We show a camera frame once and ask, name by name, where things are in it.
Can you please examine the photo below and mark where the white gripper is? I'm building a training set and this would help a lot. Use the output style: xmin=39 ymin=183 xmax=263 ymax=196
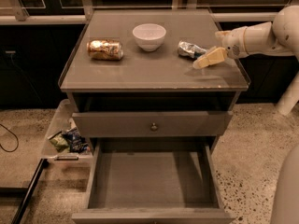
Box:
xmin=192 ymin=26 xmax=248 ymax=69

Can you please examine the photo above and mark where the silver blue redbull can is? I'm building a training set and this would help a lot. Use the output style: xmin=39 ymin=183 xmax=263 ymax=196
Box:
xmin=178 ymin=41 xmax=207 ymax=59

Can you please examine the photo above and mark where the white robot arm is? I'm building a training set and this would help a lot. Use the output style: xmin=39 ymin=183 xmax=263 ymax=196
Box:
xmin=193 ymin=5 xmax=299 ymax=224

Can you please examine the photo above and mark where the grey drawer cabinet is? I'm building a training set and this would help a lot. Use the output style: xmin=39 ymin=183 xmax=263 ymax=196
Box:
xmin=57 ymin=8 xmax=251 ymax=224

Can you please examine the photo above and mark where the brass drawer knob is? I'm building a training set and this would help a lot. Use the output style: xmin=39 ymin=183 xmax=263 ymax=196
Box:
xmin=150 ymin=123 xmax=158 ymax=132

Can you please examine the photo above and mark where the gold crushed can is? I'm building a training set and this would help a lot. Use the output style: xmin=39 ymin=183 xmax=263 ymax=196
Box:
xmin=87 ymin=39 xmax=123 ymax=61

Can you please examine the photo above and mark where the grey upper drawer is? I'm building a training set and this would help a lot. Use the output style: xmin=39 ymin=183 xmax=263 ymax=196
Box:
xmin=73 ymin=93 xmax=232 ymax=137

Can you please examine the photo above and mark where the grey open lower drawer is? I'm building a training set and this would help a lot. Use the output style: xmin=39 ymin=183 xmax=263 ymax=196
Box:
xmin=72 ymin=138 xmax=234 ymax=224

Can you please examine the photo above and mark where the white ceramic bowl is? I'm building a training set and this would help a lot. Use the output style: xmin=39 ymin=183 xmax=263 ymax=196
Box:
xmin=133 ymin=23 xmax=166 ymax=51

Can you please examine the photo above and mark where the dark blue snack bag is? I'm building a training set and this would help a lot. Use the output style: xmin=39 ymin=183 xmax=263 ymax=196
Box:
xmin=62 ymin=127 xmax=89 ymax=153

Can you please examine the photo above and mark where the clear plastic storage bin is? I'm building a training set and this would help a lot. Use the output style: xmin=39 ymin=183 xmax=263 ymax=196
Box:
xmin=41 ymin=99 xmax=93 ymax=165

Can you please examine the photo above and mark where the green snack bag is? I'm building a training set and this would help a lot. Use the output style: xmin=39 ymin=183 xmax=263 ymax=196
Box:
xmin=49 ymin=133 xmax=69 ymax=152

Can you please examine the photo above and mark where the metal window railing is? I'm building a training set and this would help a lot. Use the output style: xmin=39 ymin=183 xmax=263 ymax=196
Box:
xmin=0 ymin=0 xmax=299 ymax=26

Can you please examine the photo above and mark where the black floor cable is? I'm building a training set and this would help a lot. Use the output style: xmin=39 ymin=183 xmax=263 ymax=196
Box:
xmin=0 ymin=123 xmax=20 ymax=153

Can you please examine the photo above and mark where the black metal floor frame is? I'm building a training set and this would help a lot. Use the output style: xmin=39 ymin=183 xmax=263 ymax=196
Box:
xmin=0 ymin=159 xmax=49 ymax=224

